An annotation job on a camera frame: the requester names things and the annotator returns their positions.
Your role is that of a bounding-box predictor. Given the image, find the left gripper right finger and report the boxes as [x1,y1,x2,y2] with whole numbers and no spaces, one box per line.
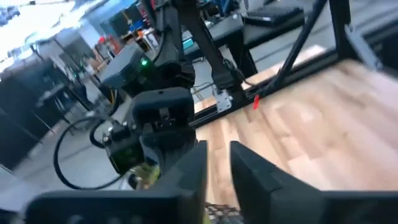
[229,141,324,224]

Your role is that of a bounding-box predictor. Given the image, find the silver metal bracket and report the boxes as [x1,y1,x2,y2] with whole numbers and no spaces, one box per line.
[214,88,234,113]

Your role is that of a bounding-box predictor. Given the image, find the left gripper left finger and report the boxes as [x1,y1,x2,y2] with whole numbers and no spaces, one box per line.
[152,140,208,224]

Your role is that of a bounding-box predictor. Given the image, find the black looped camera cable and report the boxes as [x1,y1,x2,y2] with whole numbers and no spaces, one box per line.
[53,115,128,191]

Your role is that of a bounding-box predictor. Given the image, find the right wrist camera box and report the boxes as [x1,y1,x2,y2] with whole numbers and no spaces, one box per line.
[102,123,146,175]

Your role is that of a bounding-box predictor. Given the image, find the green grape bunch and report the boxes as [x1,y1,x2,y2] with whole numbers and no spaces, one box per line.
[133,163,162,190]

